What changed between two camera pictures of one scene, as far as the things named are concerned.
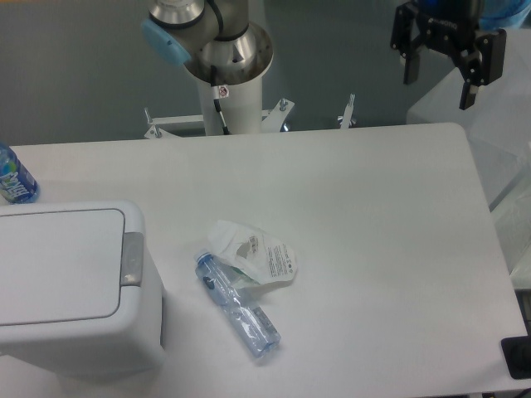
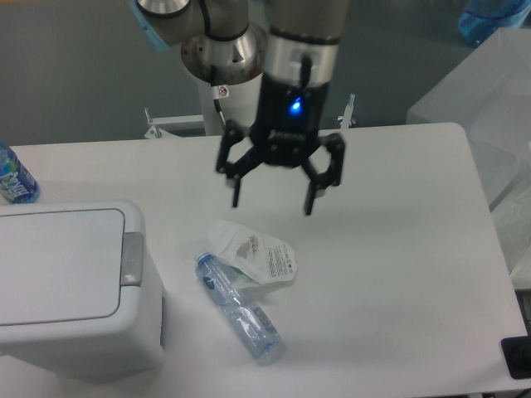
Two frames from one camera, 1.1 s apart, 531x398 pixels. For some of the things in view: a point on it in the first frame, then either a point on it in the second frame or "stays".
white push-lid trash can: [78, 289] stays
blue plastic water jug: [503, 13] stays
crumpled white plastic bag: [252, 254] stays
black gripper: [450, 26] → [290, 120]
